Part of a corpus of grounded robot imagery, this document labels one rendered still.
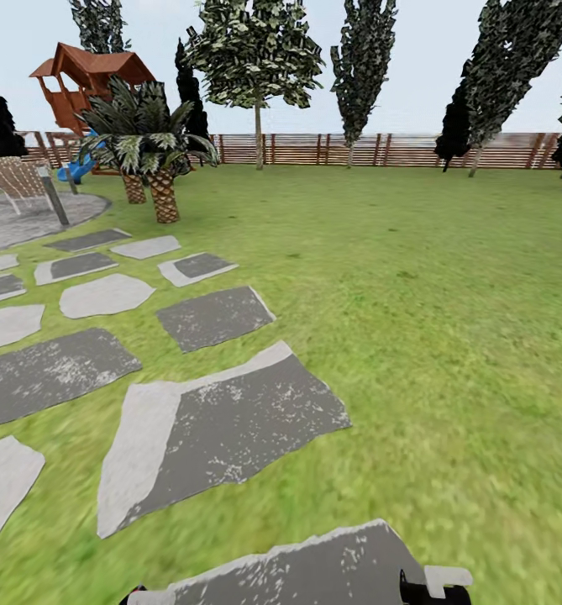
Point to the bush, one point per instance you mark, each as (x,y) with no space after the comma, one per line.
(148,140)
(133,183)
(178,167)

